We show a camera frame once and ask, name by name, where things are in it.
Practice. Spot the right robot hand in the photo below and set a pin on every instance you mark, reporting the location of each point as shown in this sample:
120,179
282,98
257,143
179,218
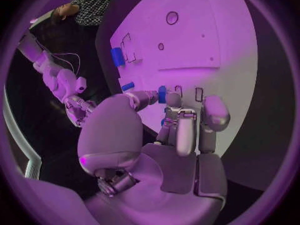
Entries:
77,110

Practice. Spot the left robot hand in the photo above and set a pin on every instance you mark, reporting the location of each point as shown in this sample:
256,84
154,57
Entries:
145,172

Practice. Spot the blue plug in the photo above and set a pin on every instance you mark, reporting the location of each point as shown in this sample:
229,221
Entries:
162,95

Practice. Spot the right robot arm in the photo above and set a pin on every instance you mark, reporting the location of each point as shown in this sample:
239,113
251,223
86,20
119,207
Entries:
62,82

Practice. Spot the white task board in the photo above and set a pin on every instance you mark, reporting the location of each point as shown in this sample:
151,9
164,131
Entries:
187,50

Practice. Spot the small blue part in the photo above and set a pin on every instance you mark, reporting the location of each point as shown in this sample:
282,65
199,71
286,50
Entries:
162,121

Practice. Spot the blue peg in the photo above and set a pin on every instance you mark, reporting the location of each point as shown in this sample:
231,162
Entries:
128,86

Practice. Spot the blue block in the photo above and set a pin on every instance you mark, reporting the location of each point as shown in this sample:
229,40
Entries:
117,57

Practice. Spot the person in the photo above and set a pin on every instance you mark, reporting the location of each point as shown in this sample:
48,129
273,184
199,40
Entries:
93,5

